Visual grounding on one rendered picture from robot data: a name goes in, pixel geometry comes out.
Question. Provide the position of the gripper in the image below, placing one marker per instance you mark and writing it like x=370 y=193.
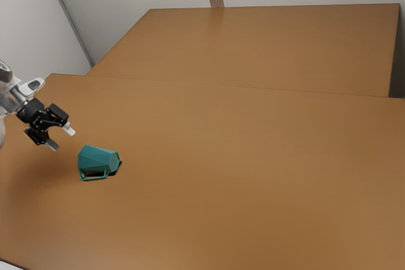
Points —
x=31 y=113

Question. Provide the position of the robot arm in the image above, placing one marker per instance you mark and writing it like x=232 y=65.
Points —
x=9 y=93

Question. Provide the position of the teal faceted mug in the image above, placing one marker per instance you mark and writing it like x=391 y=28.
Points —
x=98 y=161

